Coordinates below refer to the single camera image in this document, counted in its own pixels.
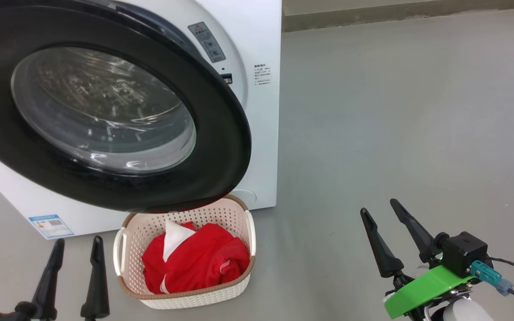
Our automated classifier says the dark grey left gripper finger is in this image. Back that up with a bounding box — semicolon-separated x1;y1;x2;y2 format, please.
32;238;66;321
81;236;110;321

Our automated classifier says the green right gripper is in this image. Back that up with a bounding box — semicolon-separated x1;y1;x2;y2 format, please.
361;199;475;320

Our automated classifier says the red jersey white lettering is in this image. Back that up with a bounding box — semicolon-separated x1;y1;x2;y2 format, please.
142;243;168;294

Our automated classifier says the red shorts white lining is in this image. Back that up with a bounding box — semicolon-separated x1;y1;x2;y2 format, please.
161;219;251;293

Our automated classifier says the black washing machine door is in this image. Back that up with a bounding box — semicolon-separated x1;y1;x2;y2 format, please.
0;0;252;214

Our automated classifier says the cream perforated basket brown rim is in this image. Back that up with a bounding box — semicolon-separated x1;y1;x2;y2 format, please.
113;194;257;310

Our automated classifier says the white front-load washing machine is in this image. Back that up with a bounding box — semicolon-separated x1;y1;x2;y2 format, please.
0;0;282;240

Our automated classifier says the grey rating label sticker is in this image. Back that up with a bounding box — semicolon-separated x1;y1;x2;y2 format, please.
188;21;226;63

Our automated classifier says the blue energy label sticker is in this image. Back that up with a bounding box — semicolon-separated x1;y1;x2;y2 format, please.
29;214;74;240

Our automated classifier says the round white filter cover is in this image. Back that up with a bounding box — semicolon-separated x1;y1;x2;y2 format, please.
228;189;257;208

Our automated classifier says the teal right cable connector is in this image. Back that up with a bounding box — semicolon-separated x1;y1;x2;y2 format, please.
470;260;513;296

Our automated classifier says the grey concrete wall skirting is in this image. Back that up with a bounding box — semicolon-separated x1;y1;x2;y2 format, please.
282;0;514;33

